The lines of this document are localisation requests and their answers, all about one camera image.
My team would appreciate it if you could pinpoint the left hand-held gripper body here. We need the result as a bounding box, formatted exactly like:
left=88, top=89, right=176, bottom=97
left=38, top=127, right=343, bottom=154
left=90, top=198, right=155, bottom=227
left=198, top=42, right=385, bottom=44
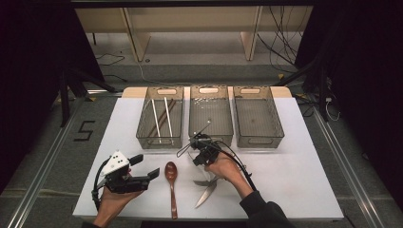
left=100, top=150, right=150, bottom=195

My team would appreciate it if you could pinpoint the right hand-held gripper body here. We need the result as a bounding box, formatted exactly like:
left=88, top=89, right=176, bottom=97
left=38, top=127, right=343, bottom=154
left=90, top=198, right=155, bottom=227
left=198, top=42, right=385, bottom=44
left=189, top=134, right=222, bottom=167

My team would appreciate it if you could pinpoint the brown wooden spoon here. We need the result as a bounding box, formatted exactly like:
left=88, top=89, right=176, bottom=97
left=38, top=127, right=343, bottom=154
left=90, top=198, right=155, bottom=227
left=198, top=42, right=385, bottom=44
left=163, top=161, right=179, bottom=220

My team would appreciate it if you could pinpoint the smoky clear plastic bin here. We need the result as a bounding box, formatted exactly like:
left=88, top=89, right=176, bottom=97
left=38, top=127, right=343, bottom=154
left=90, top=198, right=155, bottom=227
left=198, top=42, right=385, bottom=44
left=232, top=85, right=285, bottom=149
left=136, top=85, right=185, bottom=150
left=188, top=85, right=235, bottom=148

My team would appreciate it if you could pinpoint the white chopstick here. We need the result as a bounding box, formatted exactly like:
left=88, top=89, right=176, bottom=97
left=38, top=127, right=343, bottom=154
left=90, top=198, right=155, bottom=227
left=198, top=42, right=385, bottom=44
left=150, top=98, right=163, bottom=144
left=163, top=96, right=175, bottom=139

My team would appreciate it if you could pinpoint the brown wooden chopstick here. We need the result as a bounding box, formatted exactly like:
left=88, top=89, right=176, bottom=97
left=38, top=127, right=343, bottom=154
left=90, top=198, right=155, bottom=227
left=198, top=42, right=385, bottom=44
left=147, top=99, right=175, bottom=137
left=153, top=101, right=178, bottom=137

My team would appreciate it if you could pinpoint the metal table knife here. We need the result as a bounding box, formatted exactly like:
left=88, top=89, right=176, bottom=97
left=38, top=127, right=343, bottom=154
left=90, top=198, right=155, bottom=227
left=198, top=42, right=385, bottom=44
left=194, top=180, right=219, bottom=210

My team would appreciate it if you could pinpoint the person's left hand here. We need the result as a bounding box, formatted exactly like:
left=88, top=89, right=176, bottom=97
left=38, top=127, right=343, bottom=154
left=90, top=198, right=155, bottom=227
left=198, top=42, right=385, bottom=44
left=94, top=186, right=144, bottom=227

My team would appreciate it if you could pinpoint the person's right hand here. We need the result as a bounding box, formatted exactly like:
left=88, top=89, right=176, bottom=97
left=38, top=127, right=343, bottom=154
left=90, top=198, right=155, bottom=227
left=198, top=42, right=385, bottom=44
left=204, top=153, right=253, bottom=199

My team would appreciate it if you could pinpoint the white table cover sheet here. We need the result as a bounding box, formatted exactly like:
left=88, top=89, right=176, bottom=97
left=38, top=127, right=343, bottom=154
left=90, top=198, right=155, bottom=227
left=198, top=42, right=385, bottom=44
left=72, top=96, right=345, bottom=221

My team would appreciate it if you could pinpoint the black metal stand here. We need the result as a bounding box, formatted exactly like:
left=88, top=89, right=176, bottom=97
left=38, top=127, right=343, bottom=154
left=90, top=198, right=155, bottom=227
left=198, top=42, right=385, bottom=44
left=58, top=67, right=119, bottom=128
left=274, top=56, right=331, bottom=124

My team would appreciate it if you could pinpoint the beige wooden desk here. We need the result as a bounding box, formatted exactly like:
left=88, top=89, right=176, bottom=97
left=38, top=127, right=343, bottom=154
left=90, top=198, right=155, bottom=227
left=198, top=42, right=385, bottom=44
left=75, top=6, right=314, bottom=63

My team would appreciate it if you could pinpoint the black curtain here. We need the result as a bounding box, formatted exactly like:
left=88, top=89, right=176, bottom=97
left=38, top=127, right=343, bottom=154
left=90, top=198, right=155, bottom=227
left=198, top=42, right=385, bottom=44
left=0, top=0, right=106, bottom=195
left=294, top=0, right=403, bottom=210

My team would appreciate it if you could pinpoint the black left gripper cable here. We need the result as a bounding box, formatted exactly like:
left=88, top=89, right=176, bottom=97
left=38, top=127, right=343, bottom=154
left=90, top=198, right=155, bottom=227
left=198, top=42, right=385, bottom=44
left=90, top=157, right=111, bottom=212

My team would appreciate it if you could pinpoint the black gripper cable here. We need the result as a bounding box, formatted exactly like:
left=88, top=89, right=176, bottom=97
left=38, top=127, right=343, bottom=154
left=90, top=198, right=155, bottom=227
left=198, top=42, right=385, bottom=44
left=176, top=139, right=259, bottom=192
left=90, top=157, right=111, bottom=212

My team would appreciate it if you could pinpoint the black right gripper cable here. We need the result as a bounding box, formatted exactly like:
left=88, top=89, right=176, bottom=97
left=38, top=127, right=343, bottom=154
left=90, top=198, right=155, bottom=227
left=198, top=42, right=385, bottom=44
left=176, top=139, right=259, bottom=192

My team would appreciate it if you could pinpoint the aluminium floor rail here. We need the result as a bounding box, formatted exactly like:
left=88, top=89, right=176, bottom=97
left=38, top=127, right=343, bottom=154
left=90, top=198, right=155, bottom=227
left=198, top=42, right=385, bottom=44
left=6, top=97, right=86, bottom=228
left=312, top=106, right=387, bottom=228

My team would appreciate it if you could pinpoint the white floor cable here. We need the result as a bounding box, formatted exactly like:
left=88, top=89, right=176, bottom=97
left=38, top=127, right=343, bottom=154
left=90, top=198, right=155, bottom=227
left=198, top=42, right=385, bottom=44
left=135, top=60, right=191, bottom=87

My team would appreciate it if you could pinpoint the black floor cable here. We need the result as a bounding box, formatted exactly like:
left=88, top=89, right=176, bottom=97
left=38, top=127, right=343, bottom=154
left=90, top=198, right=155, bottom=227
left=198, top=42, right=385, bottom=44
left=95, top=52, right=126, bottom=67

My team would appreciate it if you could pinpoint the black cable bundle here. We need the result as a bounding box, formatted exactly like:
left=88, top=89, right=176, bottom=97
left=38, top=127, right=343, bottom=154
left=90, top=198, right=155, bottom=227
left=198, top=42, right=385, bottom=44
left=256, top=6, right=306, bottom=74

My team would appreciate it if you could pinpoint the white cable with plug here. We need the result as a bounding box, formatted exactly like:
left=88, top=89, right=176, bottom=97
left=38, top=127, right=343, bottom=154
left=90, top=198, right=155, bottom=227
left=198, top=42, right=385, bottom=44
left=324, top=96, right=342, bottom=123

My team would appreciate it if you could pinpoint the black metal frame bar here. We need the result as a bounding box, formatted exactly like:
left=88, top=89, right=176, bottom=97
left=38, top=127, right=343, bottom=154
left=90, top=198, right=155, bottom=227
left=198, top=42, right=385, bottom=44
left=70, top=0, right=317, bottom=10

